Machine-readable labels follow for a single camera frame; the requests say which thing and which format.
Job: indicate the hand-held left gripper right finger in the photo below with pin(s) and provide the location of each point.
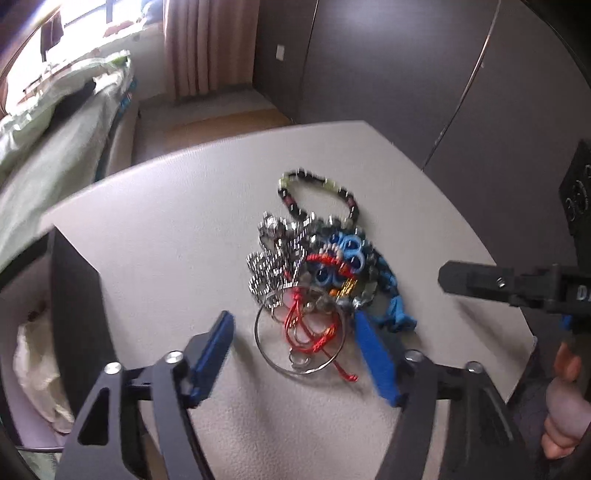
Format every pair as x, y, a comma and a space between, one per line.
374, 364

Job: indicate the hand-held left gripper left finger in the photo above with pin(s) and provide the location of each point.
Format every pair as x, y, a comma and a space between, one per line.
213, 353

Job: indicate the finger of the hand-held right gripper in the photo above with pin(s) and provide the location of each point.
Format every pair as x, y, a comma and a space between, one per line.
480, 282

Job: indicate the silver bangle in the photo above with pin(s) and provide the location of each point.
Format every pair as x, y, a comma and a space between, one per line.
259, 341

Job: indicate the black jewelry box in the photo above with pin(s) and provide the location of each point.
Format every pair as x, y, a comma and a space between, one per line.
78, 304

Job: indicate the person's right hand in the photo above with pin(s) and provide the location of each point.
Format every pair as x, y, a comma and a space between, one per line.
568, 406

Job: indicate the white square table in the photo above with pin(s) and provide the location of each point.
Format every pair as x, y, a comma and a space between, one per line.
184, 230

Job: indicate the white plastic bag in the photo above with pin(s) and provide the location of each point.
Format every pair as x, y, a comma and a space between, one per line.
39, 369

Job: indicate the dark brown wardrobe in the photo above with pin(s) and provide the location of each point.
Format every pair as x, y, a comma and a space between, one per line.
392, 60

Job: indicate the green bedsheet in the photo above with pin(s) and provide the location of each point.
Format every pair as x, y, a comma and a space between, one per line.
60, 161

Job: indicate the pink curtain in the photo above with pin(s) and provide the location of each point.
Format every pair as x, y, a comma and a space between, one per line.
203, 46

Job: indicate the light green quilt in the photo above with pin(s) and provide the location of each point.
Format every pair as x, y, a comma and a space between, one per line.
41, 87

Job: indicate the wall socket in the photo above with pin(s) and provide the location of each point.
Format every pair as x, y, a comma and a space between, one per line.
280, 52

